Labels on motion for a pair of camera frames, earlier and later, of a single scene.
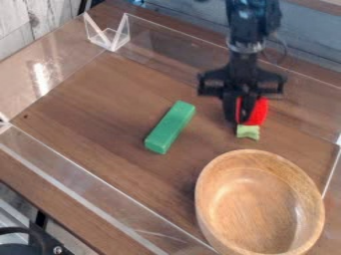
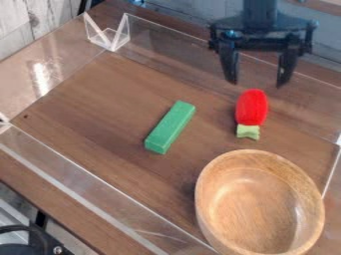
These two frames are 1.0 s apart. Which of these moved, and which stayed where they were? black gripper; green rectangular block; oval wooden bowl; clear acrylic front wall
Moved: black gripper
Stayed: clear acrylic front wall; green rectangular block; oval wooden bowl
